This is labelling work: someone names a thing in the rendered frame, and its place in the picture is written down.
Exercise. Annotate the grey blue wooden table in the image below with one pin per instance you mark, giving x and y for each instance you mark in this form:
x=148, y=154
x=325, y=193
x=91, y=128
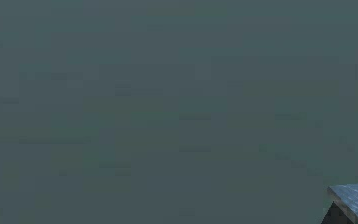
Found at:
x=355, y=199

